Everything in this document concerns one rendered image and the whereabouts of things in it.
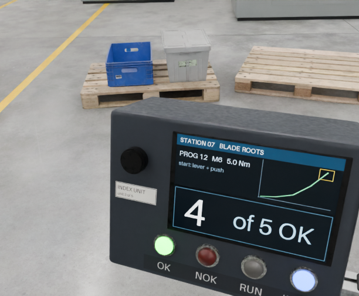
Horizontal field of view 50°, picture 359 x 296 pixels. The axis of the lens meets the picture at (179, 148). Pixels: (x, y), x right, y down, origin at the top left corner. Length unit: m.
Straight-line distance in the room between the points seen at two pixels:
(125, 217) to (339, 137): 0.24
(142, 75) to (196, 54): 0.50
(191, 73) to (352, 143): 3.13
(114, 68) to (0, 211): 1.58
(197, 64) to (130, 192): 3.04
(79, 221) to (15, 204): 0.44
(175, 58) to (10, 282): 2.19
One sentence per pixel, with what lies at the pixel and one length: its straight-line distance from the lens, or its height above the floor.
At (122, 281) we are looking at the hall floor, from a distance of 1.90.
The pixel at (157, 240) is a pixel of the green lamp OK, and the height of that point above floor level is 1.12.
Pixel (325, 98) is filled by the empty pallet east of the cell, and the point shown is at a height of 0.02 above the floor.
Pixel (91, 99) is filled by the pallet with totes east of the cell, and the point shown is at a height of 0.09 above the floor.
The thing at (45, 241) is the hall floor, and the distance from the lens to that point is 2.18.
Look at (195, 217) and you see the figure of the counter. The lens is 0.42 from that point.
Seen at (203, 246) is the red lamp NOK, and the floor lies 1.13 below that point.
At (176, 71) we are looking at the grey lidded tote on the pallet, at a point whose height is 0.25.
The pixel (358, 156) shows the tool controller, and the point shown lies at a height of 1.25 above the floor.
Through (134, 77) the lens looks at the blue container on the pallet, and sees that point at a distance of 3.45.
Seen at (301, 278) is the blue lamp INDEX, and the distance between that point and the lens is 0.42.
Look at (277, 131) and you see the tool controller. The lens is 0.38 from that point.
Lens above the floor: 1.43
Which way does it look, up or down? 31 degrees down
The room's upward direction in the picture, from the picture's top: 2 degrees counter-clockwise
